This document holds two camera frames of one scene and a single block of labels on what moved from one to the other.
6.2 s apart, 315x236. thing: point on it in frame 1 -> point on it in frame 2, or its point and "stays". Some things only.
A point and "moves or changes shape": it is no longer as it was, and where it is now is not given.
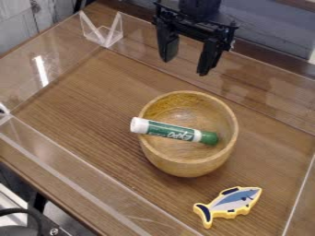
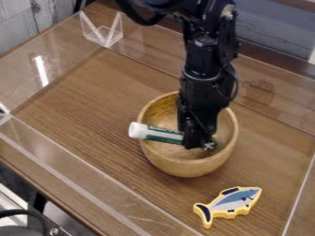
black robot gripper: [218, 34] -> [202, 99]
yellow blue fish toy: [233, 202] stays
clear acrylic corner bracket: [103, 35] stays
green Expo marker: [143, 125] moves or changes shape
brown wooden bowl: [196, 110] stays
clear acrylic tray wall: [75, 189] stays
